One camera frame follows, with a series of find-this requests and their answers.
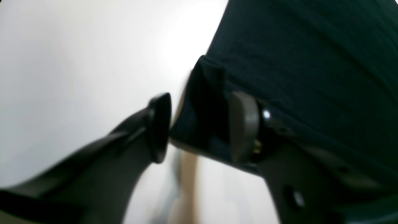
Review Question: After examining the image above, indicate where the black T-shirt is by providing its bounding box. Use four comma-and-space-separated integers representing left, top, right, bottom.
170, 0, 398, 192

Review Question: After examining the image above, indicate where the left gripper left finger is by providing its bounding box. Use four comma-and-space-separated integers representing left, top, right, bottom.
0, 93, 171, 224

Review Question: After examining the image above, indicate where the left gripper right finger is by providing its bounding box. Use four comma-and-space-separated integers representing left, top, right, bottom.
230, 92, 397, 224

